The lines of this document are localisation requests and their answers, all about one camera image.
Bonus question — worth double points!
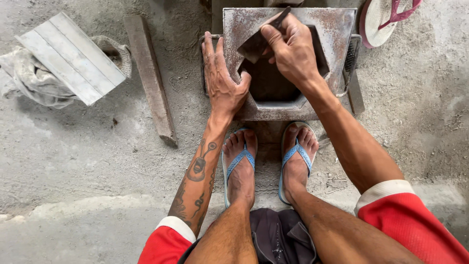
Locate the person's left hand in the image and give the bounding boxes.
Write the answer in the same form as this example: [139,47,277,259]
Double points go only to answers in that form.
[202,31,252,119]

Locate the person's right leg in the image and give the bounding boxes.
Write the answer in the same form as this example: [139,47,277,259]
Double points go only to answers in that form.
[282,123,424,264]

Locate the person's right hand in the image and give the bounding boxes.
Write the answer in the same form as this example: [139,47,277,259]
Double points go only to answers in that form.
[260,13,327,91]

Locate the black brush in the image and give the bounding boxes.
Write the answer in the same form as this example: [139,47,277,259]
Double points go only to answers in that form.
[344,38,358,73]

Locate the dark metal trowel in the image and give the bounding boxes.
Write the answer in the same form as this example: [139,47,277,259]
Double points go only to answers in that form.
[237,6,292,64]

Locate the white and pink flip-flop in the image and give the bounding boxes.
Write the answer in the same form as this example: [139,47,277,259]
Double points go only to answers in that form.
[359,0,423,49]

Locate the person's leg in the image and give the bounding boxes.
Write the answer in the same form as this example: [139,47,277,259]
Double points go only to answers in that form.
[282,123,424,264]
[184,129,259,264]

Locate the long wooden plank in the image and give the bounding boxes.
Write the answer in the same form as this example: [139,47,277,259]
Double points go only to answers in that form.
[123,15,179,148]

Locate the person's left leg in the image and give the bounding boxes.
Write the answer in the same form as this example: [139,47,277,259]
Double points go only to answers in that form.
[184,129,259,264]

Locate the dark grey shorts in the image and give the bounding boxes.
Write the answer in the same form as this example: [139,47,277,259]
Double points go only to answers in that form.
[177,208,320,264]

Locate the blue flip-flop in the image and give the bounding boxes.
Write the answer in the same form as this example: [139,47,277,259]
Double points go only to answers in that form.
[221,127,258,209]
[277,121,319,206]

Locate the grey ribbed board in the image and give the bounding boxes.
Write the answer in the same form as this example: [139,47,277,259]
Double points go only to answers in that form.
[15,12,127,106]

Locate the rusty hexagonal metal mold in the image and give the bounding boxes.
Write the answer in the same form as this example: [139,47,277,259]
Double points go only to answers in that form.
[199,7,363,122]

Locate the red shirt with white cuffs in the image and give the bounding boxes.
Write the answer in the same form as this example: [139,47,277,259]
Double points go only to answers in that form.
[137,179,469,264]

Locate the dusty grey cloth sack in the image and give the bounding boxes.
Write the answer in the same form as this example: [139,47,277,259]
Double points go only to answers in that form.
[0,35,133,110]

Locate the short wooden plank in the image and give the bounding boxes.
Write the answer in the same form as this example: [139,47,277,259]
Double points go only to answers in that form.
[345,69,366,115]

